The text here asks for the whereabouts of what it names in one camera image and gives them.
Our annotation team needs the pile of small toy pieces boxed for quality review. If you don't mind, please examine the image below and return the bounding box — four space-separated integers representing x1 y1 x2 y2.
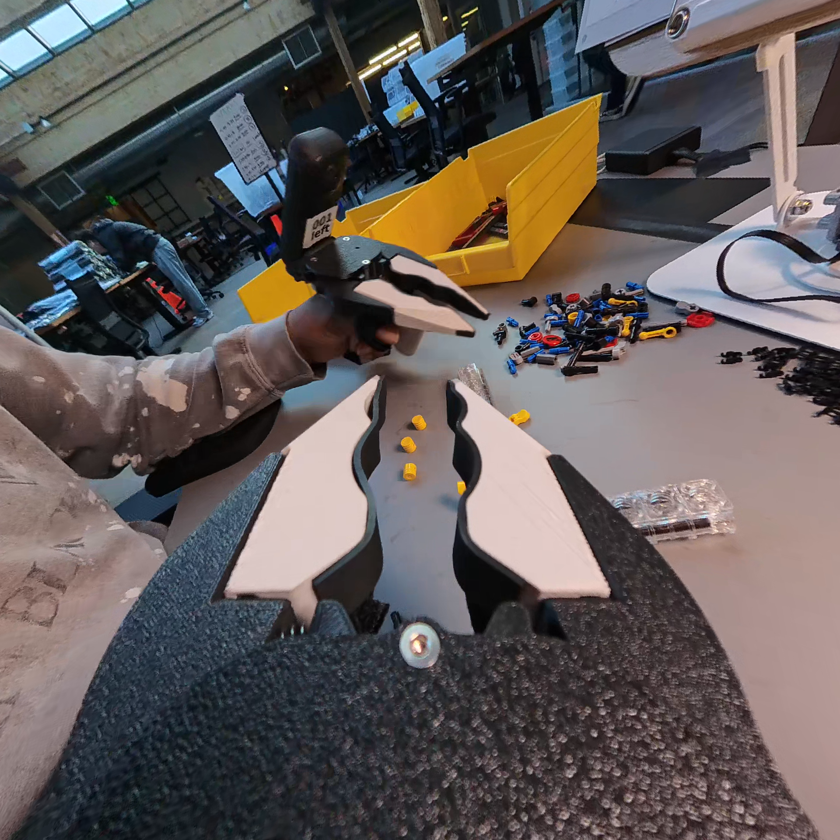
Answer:
492 282 716 378

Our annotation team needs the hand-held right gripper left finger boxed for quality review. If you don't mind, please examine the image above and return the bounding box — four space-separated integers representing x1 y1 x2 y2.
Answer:
225 375 387 623

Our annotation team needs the black power adapter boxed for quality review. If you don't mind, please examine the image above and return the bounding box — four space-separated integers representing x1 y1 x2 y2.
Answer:
604 125 703 175

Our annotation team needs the person's left hand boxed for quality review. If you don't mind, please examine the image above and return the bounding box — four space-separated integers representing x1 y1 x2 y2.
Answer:
285 294 403 366

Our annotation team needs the clear toy brick block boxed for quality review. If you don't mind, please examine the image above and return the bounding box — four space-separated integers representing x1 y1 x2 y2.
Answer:
609 479 736 544
457 364 493 404

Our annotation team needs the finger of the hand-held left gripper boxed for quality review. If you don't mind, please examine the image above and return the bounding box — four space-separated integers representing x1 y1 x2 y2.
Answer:
387 252 491 322
354 279 478 340

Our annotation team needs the white book stand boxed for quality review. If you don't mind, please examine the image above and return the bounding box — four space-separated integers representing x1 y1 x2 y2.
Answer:
577 0 840 352

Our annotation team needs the yellow plastic bin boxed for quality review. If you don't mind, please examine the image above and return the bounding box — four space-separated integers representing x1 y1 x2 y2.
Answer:
238 94 602 324

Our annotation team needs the black office chair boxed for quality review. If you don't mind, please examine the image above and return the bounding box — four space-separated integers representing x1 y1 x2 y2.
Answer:
66 272 152 358

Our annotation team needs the heap of red black parts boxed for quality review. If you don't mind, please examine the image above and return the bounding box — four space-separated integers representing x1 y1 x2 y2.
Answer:
449 196 511 252

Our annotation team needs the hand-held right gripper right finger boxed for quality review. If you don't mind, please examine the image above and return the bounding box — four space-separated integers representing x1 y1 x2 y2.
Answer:
446 379 613 603

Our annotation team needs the person's speckled hoodie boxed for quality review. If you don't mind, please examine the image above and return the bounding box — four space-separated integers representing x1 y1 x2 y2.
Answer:
0 403 170 837

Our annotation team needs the white sign board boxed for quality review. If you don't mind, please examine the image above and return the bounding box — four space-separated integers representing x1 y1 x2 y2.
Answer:
210 93 277 185

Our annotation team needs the grey desk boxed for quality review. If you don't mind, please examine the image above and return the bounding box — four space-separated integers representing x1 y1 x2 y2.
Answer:
88 141 840 834

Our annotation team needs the black cable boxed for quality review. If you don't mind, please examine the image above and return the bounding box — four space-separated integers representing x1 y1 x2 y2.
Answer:
717 230 840 304

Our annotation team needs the pile of black chain links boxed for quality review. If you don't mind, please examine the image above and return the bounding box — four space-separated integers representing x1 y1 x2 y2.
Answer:
718 344 840 424

